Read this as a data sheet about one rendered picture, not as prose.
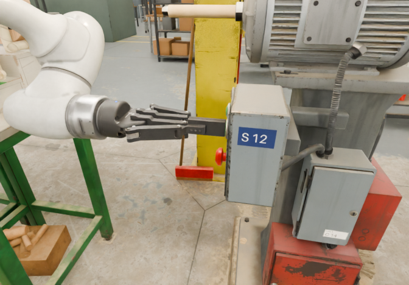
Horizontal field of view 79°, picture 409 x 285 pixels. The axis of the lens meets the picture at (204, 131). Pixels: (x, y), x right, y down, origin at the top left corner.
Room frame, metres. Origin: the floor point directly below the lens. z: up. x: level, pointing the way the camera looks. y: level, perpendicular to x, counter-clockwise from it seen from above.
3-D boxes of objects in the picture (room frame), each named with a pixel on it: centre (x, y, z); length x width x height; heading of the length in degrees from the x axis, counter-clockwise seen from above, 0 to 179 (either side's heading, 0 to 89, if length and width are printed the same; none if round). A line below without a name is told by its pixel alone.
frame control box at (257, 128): (0.45, -0.17, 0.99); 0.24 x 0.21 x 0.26; 80
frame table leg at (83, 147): (1.01, 0.58, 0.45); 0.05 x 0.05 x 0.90; 80
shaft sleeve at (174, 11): (0.74, 0.01, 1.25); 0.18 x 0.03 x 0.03; 80
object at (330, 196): (0.52, -0.34, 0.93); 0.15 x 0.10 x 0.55; 80
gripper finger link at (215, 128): (0.41, 0.00, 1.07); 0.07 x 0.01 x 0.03; 80
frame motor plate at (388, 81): (0.67, -0.37, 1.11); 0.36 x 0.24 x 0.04; 80
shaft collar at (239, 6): (0.72, -0.09, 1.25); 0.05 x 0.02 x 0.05; 170
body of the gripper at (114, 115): (0.44, 0.15, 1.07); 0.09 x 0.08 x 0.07; 80
